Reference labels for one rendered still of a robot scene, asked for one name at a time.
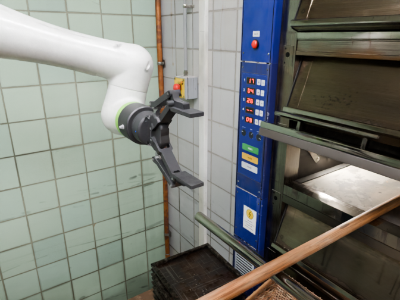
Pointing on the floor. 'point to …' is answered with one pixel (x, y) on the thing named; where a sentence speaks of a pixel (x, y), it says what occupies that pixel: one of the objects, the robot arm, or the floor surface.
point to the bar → (302, 293)
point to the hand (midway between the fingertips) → (194, 150)
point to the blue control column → (252, 186)
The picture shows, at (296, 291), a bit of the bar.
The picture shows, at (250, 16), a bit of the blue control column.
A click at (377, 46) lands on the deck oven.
